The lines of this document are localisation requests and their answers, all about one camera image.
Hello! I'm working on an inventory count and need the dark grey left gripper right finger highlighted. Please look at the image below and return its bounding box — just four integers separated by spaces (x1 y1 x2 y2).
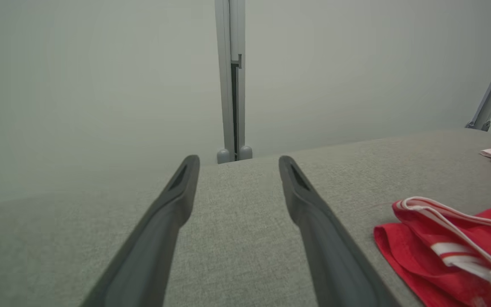
278 156 399 307

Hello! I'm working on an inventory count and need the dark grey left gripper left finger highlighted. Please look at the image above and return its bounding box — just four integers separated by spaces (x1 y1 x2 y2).
79 155 200 307

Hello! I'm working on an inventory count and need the red white striped T-shirt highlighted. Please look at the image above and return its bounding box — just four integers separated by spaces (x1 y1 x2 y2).
373 196 491 307

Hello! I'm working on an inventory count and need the grey metal partition post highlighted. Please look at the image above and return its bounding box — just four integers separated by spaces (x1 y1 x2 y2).
214 0 253 165

